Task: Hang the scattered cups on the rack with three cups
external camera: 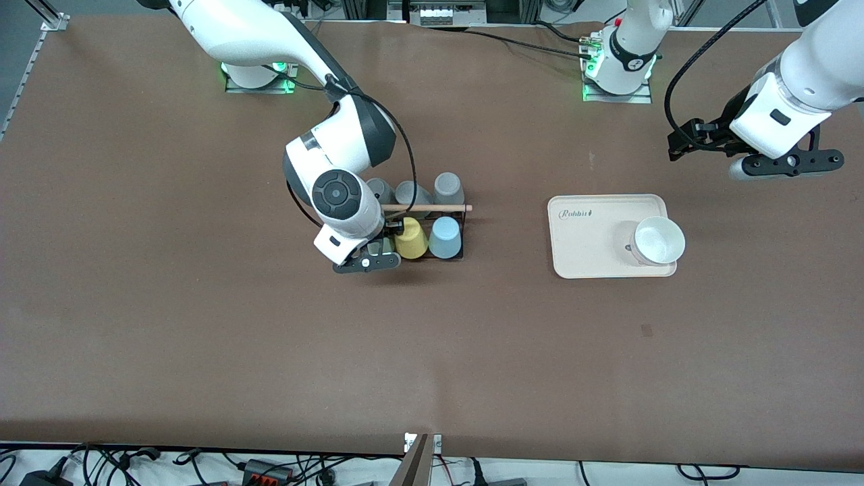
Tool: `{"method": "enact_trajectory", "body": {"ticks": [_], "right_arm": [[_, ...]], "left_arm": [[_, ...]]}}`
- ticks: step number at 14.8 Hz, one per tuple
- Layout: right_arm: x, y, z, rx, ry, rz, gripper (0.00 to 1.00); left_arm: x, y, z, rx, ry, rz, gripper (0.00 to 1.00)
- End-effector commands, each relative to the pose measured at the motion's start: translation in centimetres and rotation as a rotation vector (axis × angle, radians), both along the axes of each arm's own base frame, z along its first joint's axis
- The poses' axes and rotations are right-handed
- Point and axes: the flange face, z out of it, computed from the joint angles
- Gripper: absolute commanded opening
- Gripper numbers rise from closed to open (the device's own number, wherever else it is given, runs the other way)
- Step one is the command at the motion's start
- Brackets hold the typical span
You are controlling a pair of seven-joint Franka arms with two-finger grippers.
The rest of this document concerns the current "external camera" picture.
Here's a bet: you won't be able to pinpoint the beige tray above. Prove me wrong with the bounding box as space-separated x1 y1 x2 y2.
547 194 678 279

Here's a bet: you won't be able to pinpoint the white socket strip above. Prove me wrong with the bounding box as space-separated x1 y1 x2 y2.
408 0 488 28

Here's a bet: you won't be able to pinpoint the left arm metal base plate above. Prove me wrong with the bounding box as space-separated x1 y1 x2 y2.
582 80 653 105

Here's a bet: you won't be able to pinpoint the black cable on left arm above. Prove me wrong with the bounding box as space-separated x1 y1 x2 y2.
664 0 767 149

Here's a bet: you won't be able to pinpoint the aluminium table rail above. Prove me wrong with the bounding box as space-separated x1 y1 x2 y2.
0 0 68 142

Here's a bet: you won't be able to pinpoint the yellow cup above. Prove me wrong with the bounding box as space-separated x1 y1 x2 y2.
394 217 429 259

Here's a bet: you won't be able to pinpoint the black power strip orange switches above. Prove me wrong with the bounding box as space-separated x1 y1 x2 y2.
240 459 296 484

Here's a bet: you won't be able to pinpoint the white bowl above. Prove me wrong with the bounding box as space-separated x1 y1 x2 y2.
629 216 686 267

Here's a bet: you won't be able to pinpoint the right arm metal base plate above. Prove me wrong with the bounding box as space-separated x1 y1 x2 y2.
225 64 298 95

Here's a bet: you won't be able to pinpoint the black power adapter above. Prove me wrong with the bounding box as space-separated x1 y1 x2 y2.
19 468 75 486

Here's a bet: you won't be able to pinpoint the black wire cup rack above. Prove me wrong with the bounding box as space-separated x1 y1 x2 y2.
368 201 473 261

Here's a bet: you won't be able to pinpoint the black cable across table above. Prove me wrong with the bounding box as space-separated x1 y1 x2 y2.
466 26 598 60

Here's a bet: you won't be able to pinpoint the grey camera stand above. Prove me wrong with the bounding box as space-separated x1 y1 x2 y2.
388 433 433 486

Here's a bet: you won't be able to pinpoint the light blue cup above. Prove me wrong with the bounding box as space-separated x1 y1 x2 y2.
427 215 462 259

